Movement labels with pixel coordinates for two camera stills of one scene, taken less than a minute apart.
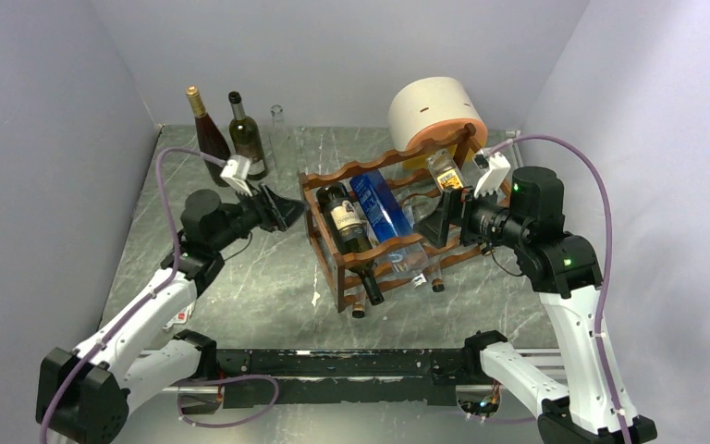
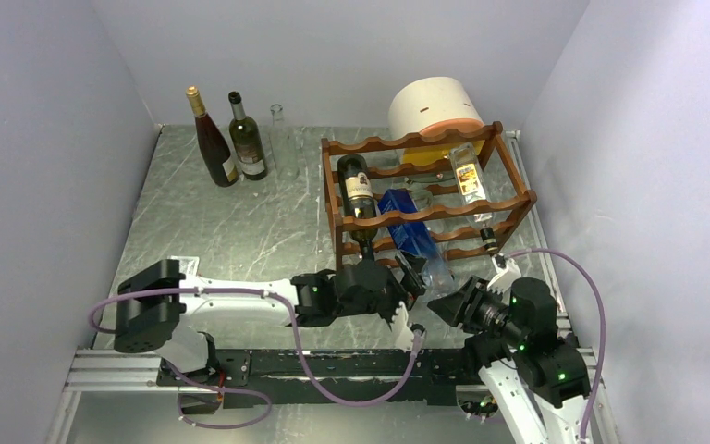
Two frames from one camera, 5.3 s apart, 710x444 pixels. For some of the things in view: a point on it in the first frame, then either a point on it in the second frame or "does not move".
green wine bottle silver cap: (245, 140) does not move
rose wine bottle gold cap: (211, 141) does not move
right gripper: (434, 226) → (461, 307)
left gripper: (272, 210) → (412, 284)
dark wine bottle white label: (349, 233) → (358, 199)
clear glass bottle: (283, 140) does not move
